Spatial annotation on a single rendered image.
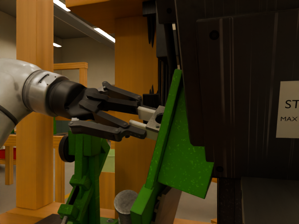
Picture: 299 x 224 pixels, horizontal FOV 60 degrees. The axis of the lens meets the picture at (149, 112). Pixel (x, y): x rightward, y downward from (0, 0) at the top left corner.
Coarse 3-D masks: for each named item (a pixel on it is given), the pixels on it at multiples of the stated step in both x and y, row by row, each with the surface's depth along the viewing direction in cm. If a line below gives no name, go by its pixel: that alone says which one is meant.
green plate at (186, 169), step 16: (176, 80) 35; (176, 96) 35; (176, 112) 36; (160, 128) 35; (176, 128) 36; (160, 144) 35; (176, 144) 36; (160, 160) 36; (176, 160) 36; (192, 160) 35; (160, 176) 37; (176, 176) 36; (192, 176) 35; (208, 176) 34; (160, 192) 42; (192, 192) 35
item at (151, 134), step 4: (132, 120) 46; (132, 124) 46; (136, 124) 45; (140, 124) 45; (144, 124) 45; (144, 128) 45; (148, 132) 45; (152, 132) 45; (156, 132) 44; (148, 136) 46; (152, 136) 46; (156, 136) 45; (156, 140) 46
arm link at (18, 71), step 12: (0, 60) 54; (12, 60) 55; (0, 72) 52; (12, 72) 52; (24, 72) 52; (0, 84) 50; (12, 84) 51; (0, 96) 50; (12, 96) 51; (0, 108) 49; (12, 108) 51; (24, 108) 53; (12, 120) 52
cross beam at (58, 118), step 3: (105, 111) 90; (108, 111) 90; (111, 111) 89; (114, 111) 89; (111, 114) 89; (114, 114) 89; (57, 117) 96; (60, 117) 96; (63, 117) 96; (84, 120) 93; (87, 120) 92; (90, 120) 92
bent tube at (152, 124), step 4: (160, 108) 46; (164, 108) 46; (156, 112) 46; (160, 112) 45; (152, 116) 45; (156, 116) 45; (160, 116) 46; (152, 120) 44; (156, 120) 46; (160, 120) 47; (148, 124) 44; (152, 124) 44; (156, 124) 44; (160, 124) 43; (148, 128) 44; (152, 128) 43; (156, 128) 43
